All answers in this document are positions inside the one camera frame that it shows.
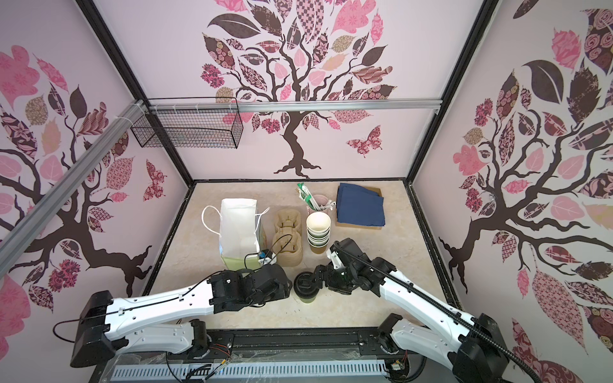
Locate white green paper cup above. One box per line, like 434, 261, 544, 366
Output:
296, 291, 318, 304

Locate black cup lid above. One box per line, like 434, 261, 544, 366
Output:
293, 271, 319, 294

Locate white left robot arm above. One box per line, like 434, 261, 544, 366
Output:
70, 264, 292, 368

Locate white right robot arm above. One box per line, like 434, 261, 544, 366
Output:
311, 239, 511, 382

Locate white paper takeout bag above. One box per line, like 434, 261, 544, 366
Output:
201, 198, 268, 271

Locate stacked paper cups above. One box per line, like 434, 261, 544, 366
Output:
306, 212, 332, 254

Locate blue napkin stack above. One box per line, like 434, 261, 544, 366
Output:
336, 183, 386, 227

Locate pink bucket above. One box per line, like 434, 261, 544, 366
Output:
306, 195, 336, 214

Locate brown cardboard napkin box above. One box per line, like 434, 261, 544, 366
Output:
334, 186, 387, 230

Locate green wrapped stirrers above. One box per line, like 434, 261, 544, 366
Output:
297, 183, 312, 208

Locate black corrugated cable hose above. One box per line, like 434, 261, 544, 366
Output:
334, 242, 542, 383

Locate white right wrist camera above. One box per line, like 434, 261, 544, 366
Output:
326, 250, 345, 271

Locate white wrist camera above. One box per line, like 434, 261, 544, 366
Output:
258, 249, 277, 266
326, 250, 345, 271

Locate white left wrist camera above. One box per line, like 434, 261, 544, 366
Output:
258, 249, 277, 266

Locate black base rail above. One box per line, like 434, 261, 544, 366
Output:
88, 326, 432, 383

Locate white slotted cable duct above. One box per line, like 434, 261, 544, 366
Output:
107, 360, 388, 382

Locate black wire basket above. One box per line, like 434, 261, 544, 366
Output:
131, 96, 244, 149

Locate aluminium rail back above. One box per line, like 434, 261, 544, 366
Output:
148, 98, 442, 113

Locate aluminium rail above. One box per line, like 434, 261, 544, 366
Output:
1, 100, 146, 275
148, 98, 442, 113

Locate aluminium rail left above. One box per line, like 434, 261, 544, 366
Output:
1, 100, 146, 275

